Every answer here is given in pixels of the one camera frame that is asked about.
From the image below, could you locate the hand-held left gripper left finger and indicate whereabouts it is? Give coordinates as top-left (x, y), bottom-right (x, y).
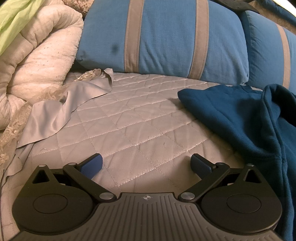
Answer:
top-left (31, 153), bottom-right (117, 202)

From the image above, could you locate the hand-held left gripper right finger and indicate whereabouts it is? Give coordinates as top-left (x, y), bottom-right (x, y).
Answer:
top-left (179, 153), bottom-right (265, 202)

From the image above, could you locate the dark teal sweatshirt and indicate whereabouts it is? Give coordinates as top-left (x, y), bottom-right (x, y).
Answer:
top-left (177, 84), bottom-right (296, 241)

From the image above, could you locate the grey bed sheet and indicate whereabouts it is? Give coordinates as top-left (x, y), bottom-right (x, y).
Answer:
top-left (0, 68), bottom-right (114, 186)

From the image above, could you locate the beige lace cloth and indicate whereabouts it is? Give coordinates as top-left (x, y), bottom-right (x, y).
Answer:
top-left (0, 68), bottom-right (103, 164)

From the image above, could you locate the white quilted comforter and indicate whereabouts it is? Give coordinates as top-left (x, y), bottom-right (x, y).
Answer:
top-left (0, 0), bottom-right (84, 130)

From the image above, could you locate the stained blue grey-striped pillow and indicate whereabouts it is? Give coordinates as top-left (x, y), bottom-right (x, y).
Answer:
top-left (76, 0), bottom-right (250, 84)

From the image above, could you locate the grey furry blanket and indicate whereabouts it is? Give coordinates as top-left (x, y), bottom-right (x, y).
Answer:
top-left (60, 0), bottom-right (94, 18)

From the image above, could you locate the black cloth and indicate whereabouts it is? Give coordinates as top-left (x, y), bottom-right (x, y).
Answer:
top-left (216, 0), bottom-right (260, 14)

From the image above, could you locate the light green cloth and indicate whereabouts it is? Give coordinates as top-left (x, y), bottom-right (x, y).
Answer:
top-left (0, 0), bottom-right (38, 55)

